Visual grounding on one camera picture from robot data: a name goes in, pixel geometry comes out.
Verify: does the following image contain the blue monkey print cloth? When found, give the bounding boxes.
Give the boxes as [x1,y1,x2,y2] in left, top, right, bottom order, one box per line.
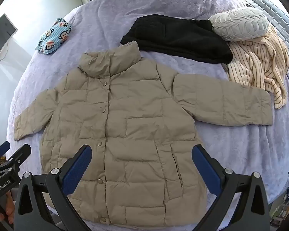
[34,18,72,55]

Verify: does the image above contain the lavender fleece blanket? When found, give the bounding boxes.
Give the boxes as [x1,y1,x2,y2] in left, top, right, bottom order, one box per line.
[13,0,289,231]

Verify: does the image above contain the grey textured pillow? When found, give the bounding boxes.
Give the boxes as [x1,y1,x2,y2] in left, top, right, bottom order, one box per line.
[208,8,270,42]

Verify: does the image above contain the person's left hand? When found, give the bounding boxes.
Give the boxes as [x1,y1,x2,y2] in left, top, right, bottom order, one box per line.
[4,192,15,225]

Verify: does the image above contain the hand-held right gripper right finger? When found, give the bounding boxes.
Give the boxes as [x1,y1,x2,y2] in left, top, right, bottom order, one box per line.
[191,145,271,231]

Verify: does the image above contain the cluttered bedside table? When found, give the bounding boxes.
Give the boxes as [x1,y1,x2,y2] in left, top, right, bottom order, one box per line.
[270,168,289,222]

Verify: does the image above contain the grey flat monitor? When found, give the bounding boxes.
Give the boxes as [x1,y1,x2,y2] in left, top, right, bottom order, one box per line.
[0,13,18,60]

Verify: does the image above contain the beige puffer jacket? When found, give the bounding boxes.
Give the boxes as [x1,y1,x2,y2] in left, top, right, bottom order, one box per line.
[14,41,273,222]

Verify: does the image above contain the grey quilted headboard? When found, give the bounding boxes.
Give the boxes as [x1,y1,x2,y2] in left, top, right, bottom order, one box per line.
[242,0,289,60]

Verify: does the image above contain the cream striped garment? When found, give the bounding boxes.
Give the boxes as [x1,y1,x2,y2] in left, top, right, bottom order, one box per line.
[225,25,289,109]

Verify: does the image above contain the black fleece garment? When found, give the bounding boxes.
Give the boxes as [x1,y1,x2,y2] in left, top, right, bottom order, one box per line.
[120,14,234,64]

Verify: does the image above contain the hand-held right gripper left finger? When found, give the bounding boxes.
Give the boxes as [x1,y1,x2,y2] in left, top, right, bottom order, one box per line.
[14,145,92,231]

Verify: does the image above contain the white desk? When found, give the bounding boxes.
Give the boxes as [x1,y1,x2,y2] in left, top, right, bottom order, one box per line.
[0,37,36,116]

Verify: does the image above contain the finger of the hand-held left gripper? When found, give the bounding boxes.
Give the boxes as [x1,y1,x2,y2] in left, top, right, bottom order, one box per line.
[3,144,32,172]
[0,141,11,160]

